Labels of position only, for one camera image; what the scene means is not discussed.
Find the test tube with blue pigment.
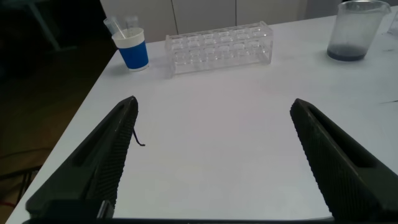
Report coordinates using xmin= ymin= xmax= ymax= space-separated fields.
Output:
xmin=103 ymin=16 xmax=127 ymax=40

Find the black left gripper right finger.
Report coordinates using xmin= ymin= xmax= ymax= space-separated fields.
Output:
xmin=289 ymin=98 xmax=398 ymax=222

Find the clear plastic beaker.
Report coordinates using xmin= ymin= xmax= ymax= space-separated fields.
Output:
xmin=326 ymin=0 xmax=392 ymax=62

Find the test tube with red pigment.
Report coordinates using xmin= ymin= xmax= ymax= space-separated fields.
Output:
xmin=125 ymin=14 xmax=140 ymax=31

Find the thin black thread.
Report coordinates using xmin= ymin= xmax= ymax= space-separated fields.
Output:
xmin=132 ymin=129 xmax=146 ymax=147

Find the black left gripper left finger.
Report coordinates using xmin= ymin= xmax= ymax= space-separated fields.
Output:
xmin=25 ymin=95 xmax=139 ymax=220

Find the blue and white paper cup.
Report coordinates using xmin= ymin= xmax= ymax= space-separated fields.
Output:
xmin=111 ymin=27 xmax=150 ymax=72

